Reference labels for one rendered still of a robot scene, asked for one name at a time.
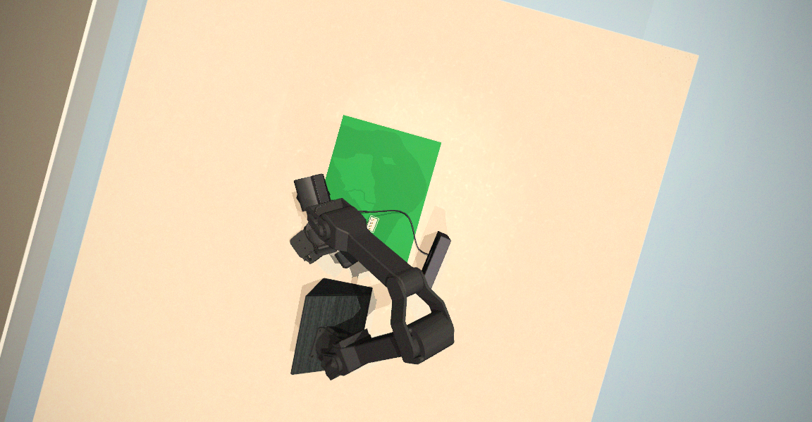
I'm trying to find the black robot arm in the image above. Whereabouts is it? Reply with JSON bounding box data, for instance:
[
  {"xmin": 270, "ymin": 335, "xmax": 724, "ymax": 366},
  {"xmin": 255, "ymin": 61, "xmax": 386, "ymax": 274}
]
[{"xmin": 290, "ymin": 173, "xmax": 455, "ymax": 380}]

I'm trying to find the green circuit board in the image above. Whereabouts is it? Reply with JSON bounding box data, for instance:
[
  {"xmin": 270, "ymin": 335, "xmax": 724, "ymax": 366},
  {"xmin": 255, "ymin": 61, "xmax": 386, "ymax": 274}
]
[{"xmin": 325, "ymin": 115, "xmax": 441, "ymax": 262}]

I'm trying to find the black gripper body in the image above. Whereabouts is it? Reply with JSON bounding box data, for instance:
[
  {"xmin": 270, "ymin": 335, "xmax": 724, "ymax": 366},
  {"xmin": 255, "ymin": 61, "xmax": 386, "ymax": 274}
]
[{"xmin": 334, "ymin": 251, "xmax": 358, "ymax": 268}]

